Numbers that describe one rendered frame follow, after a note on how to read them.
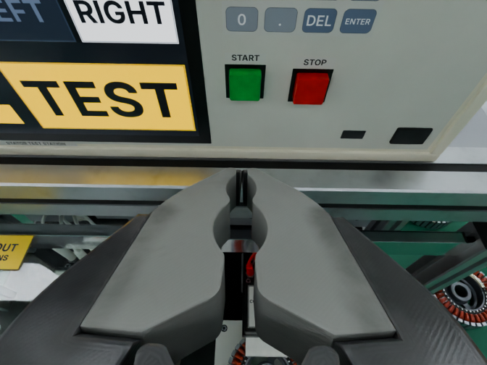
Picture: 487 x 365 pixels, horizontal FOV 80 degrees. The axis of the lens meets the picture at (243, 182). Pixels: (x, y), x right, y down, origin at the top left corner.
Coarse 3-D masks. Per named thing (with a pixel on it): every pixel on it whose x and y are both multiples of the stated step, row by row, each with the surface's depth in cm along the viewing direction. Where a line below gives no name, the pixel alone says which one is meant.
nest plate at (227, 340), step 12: (228, 324) 46; (240, 324) 46; (228, 336) 45; (240, 336) 45; (216, 348) 44; (228, 348) 44; (216, 360) 43; (228, 360) 43; (252, 360) 43; (264, 360) 43; (276, 360) 43
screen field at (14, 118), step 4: (0, 108) 19; (4, 108) 19; (8, 108) 19; (0, 112) 19; (4, 112) 19; (8, 112) 19; (12, 112) 19; (0, 116) 19; (4, 116) 19; (8, 116) 19; (12, 116) 19; (16, 116) 19; (0, 120) 20; (4, 120) 20; (8, 120) 20; (12, 120) 20; (16, 120) 20; (20, 120) 20
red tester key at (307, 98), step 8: (296, 80) 16; (304, 80) 16; (312, 80) 16; (320, 80) 16; (328, 80) 16; (296, 88) 17; (304, 88) 17; (312, 88) 17; (320, 88) 17; (296, 96) 17; (304, 96) 17; (312, 96) 17; (320, 96) 17; (312, 104) 18; (320, 104) 18
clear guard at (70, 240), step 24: (0, 216) 25; (24, 216) 25; (48, 216) 25; (72, 216) 25; (96, 216) 25; (120, 216) 25; (48, 240) 24; (72, 240) 24; (96, 240) 24; (24, 264) 23; (48, 264) 23; (72, 264) 23; (0, 288) 21; (24, 288) 21; (0, 312) 21
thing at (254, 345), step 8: (248, 256) 46; (248, 280) 43; (248, 288) 41; (248, 296) 40; (248, 304) 39; (248, 312) 39; (248, 320) 38; (248, 328) 38; (248, 336) 40; (256, 336) 40; (248, 344) 40; (256, 344) 40; (264, 344) 40; (248, 352) 40; (256, 352) 40; (264, 352) 40; (272, 352) 40; (280, 352) 40
